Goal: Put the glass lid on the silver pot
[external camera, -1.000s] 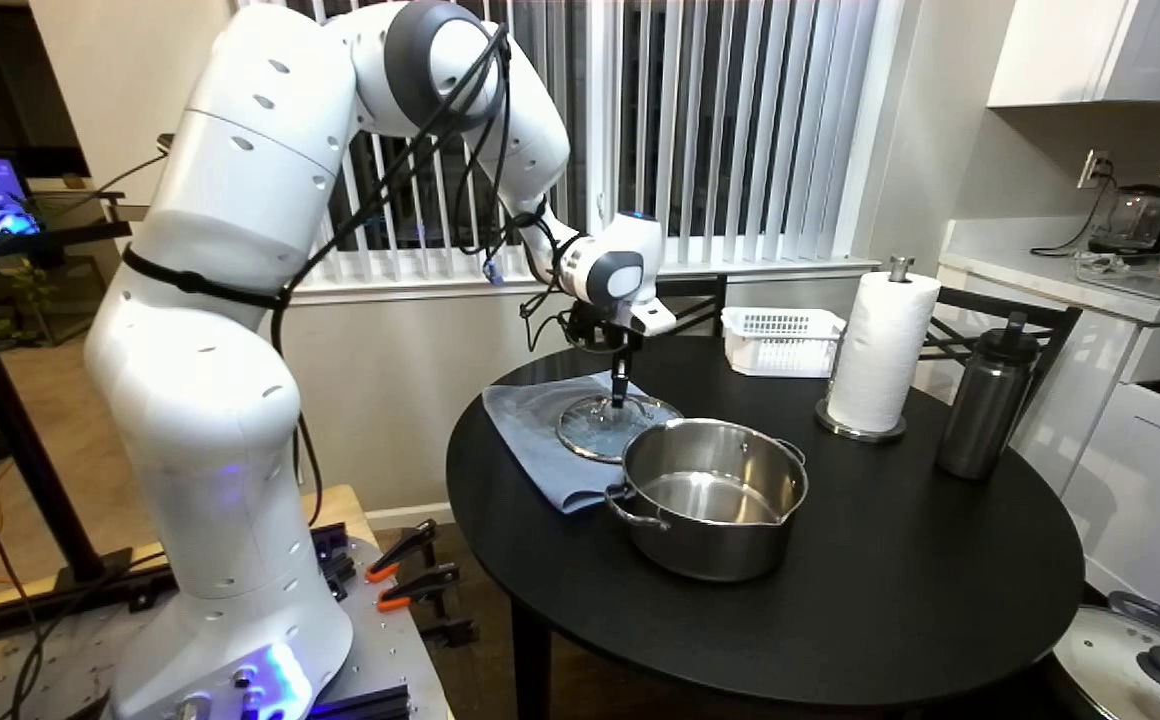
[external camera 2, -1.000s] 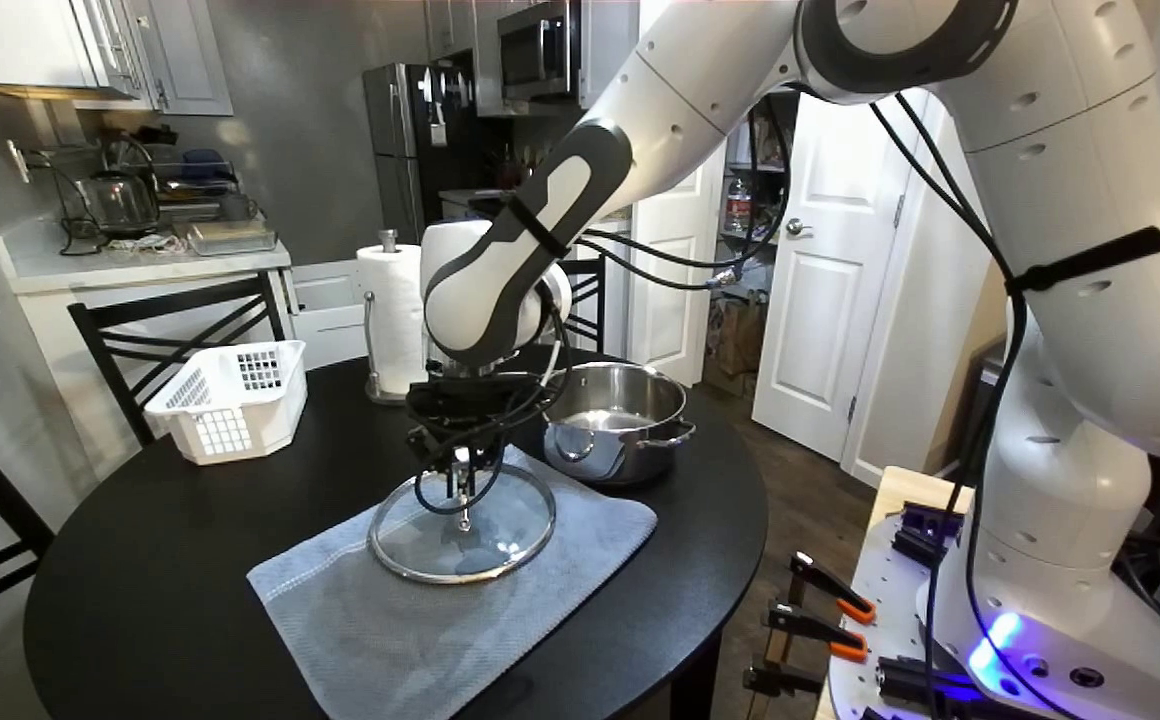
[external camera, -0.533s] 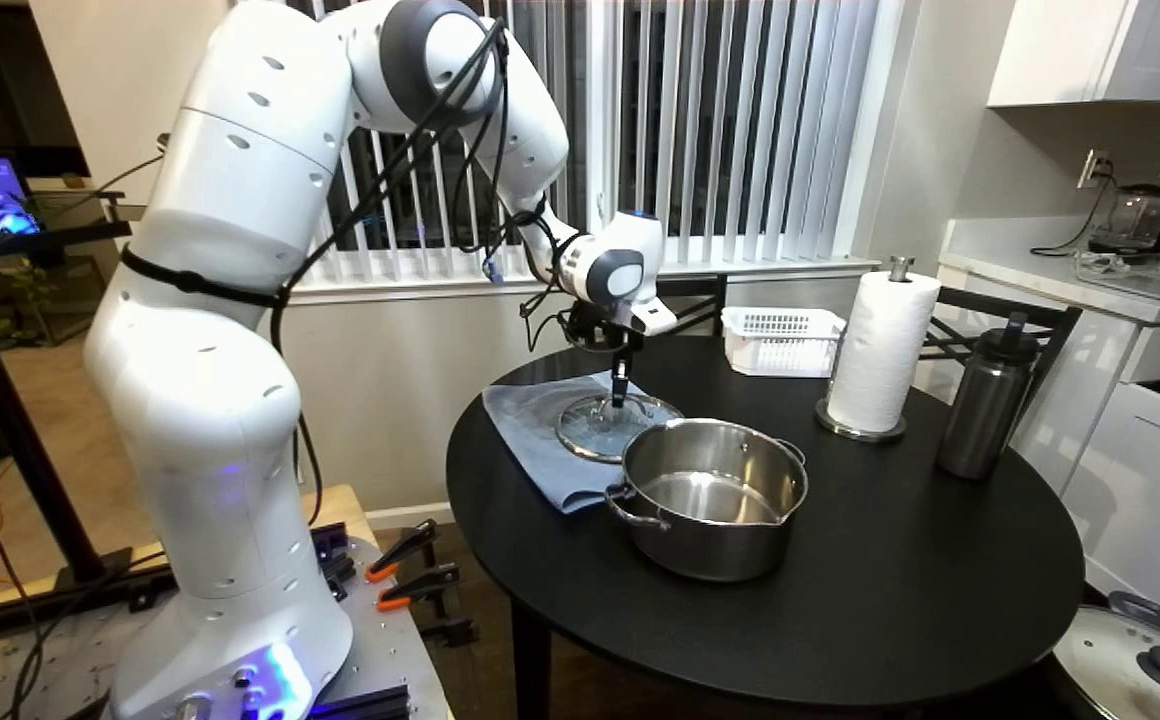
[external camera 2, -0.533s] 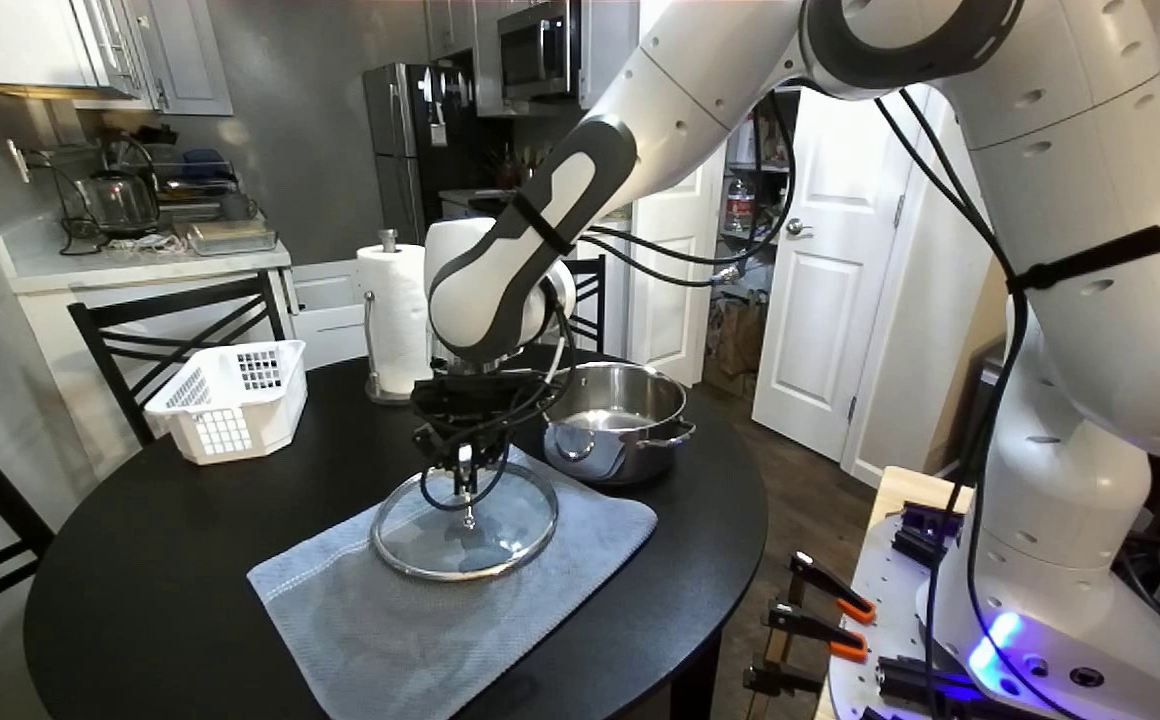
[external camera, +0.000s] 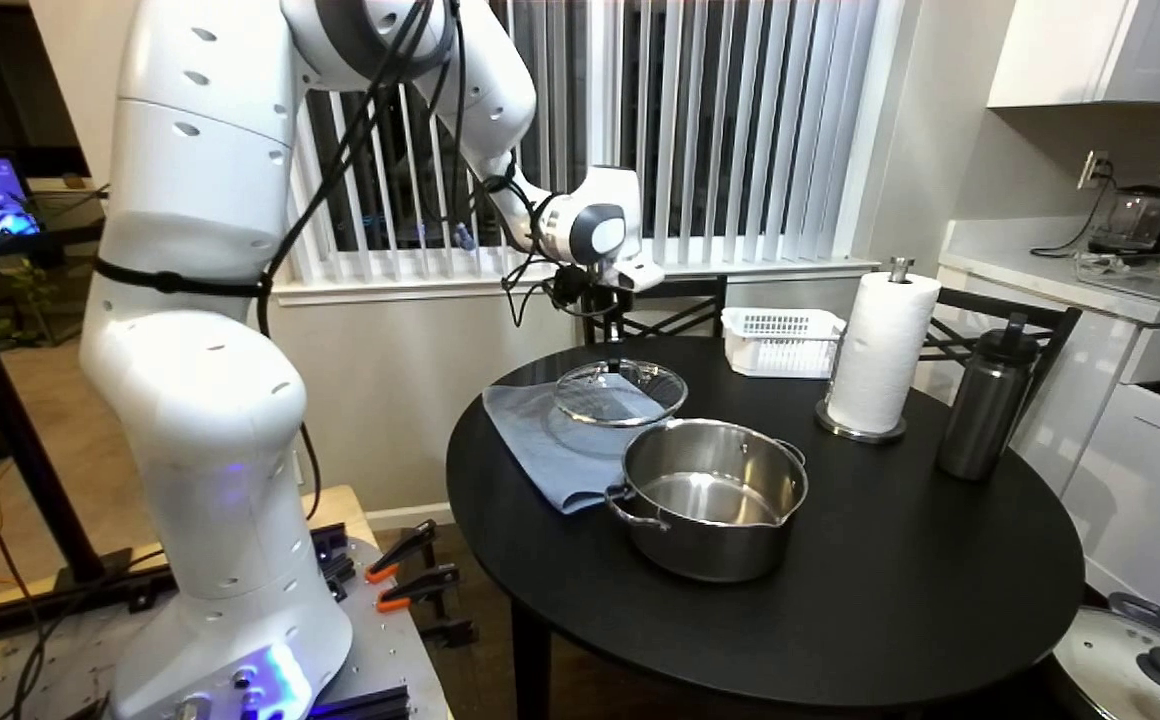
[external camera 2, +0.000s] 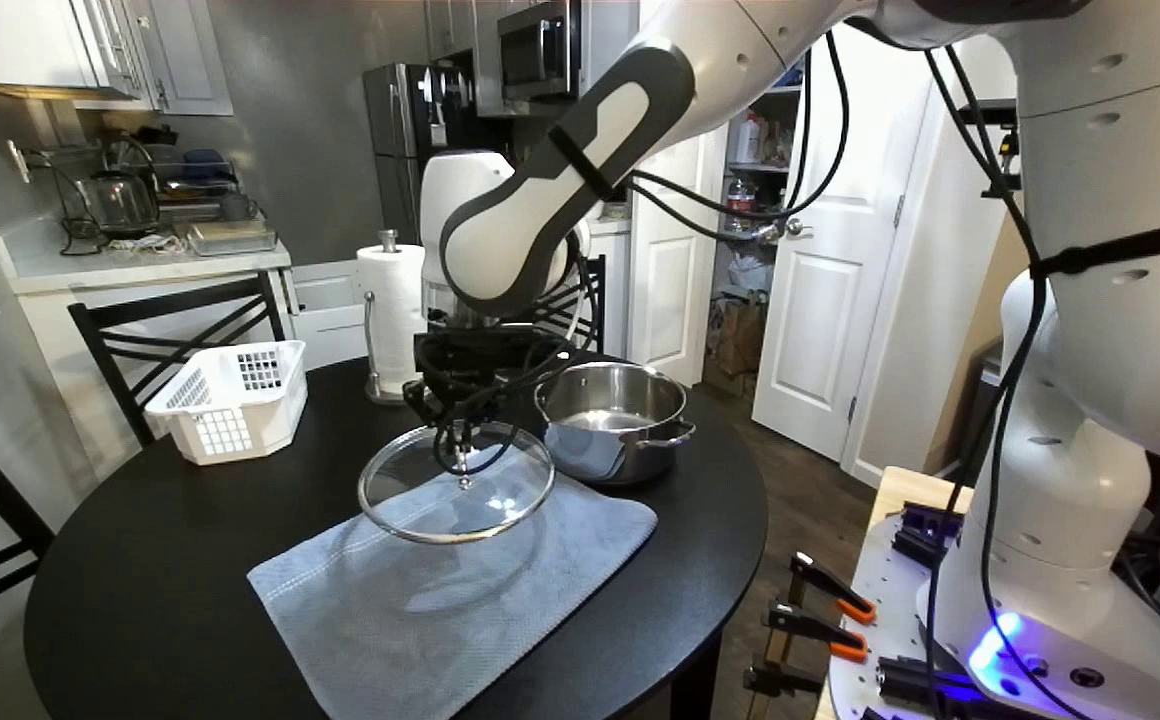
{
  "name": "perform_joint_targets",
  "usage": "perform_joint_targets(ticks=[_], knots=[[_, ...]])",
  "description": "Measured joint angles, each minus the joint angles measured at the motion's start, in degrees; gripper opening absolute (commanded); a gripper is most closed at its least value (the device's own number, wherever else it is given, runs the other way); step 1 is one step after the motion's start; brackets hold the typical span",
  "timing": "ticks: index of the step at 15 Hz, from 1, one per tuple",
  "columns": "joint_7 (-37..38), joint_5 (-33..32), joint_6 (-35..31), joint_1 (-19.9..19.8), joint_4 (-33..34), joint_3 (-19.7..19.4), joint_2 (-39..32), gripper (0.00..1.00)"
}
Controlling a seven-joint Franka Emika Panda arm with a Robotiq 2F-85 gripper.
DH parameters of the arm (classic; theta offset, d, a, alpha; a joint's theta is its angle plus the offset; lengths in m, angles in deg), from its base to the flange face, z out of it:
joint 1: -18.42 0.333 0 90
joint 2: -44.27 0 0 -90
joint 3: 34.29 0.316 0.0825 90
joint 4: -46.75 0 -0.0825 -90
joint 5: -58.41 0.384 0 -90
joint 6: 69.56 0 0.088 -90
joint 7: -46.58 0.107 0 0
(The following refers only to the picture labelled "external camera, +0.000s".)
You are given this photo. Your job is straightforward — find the glass lid with metal handle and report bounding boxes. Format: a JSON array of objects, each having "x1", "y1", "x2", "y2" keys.
[{"x1": 549, "y1": 348, "x2": 691, "y2": 431}]

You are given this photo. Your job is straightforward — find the clear plastic container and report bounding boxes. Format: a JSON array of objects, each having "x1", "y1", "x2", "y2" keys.
[{"x1": 716, "y1": 305, "x2": 849, "y2": 385}]

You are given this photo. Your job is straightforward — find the metal paper towel holder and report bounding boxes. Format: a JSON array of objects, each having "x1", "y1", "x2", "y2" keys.
[{"x1": 812, "y1": 252, "x2": 919, "y2": 447}]

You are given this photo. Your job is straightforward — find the silver pot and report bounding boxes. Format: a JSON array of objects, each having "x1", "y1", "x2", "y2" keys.
[{"x1": 599, "y1": 413, "x2": 812, "y2": 587}]

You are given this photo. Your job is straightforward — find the white lower cabinet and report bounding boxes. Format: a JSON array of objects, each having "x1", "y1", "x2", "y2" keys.
[{"x1": 1012, "y1": 313, "x2": 1160, "y2": 636}]

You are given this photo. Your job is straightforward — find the white cabinet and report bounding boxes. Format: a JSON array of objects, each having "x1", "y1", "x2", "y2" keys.
[
  {"x1": 1012, "y1": 313, "x2": 1160, "y2": 636},
  {"x1": 985, "y1": 0, "x2": 1160, "y2": 110}
]

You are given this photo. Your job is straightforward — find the white paper towel roll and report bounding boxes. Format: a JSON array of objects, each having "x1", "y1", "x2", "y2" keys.
[{"x1": 824, "y1": 269, "x2": 946, "y2": 436}]

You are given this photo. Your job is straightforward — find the blue cloth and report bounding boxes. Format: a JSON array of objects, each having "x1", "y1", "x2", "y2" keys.
[{"x1": 476, "y1": 366, "x2": 671, "y2": 519}]

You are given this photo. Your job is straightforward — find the white upper cabinet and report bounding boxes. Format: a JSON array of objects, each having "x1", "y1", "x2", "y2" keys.
[{"x1": 985, "y1": 0, "x2": 1160, "y2": 110}]

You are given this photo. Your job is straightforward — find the black countertop appliance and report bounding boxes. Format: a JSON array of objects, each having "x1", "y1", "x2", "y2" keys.
[{"x1": 1087, "y1": 178, "x2": 1160, "y2": 265}]

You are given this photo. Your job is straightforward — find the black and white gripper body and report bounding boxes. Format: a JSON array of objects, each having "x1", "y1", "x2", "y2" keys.
[{"x1": 546, "y1": 255, "x2": 671, "y2": 318}]

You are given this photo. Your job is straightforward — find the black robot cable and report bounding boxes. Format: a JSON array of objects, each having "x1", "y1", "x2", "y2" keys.
[{"x1": 256, "y1": 0, "x2": 470, "y2": 340}]

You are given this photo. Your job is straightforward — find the black table leg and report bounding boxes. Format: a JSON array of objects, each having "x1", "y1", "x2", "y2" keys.
[{"x1": 508, "y1": 594, "x2": 557, "y2": 720}]

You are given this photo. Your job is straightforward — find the white window frame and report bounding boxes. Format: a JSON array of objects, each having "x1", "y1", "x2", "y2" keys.
[{"x1": 251, "y1": 0, "x2": 919, "y2": 313}]

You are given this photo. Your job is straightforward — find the black metal stand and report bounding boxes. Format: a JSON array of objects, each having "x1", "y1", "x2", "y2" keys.
[{"x1": 0, "y1": 237, "x2": 179, "y2": 622}]

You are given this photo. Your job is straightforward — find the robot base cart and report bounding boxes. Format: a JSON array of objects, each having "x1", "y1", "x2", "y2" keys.
[{"x1": 0, "y1": 480, "x2": 456, "y2": 720}]

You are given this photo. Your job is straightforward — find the steel water bottle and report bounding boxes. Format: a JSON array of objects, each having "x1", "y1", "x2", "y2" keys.
[{"x1": 932, "y1": 324, "x2": 1046, "y2": 484}]

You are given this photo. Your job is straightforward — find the white kitchen counter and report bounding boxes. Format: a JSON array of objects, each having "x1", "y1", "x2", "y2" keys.
[{"x1": 935, "y1": 216, "x2": 1160, "y2": 328}]

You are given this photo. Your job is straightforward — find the white vertical window blinds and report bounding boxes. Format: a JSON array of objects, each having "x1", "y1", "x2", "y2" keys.
[{"x1": 289, "y1": 0, "x2": 885, "y2": 272}]

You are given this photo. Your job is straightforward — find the black wooden chair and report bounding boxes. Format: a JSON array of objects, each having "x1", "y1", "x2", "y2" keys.
[
  {"x1": 916, "y1": 282, "x2": 1084, "y2": 403},
  {"x1": 578, "y1": 272, "x2": 732, "y2": 351}
]

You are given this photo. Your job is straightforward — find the white round appliance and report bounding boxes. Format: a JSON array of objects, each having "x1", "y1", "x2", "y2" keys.
[{"x1": 1047, "y1": 592, "x2": 1160, "y2": 720}]

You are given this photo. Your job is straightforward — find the white wall outlet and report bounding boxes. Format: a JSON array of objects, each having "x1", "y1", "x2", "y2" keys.
[{"x1": 1073, "y1": 147, "x2": 1115, "y2": 191}]

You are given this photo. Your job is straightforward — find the orange black clamp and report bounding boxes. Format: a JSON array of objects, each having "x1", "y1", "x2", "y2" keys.
[
  {"x1": 375, "y1": 557, "x2": 464, "y2": 621},
  {"x1": 364, "y1": 515, "x2": 444, "y2": 585}
]

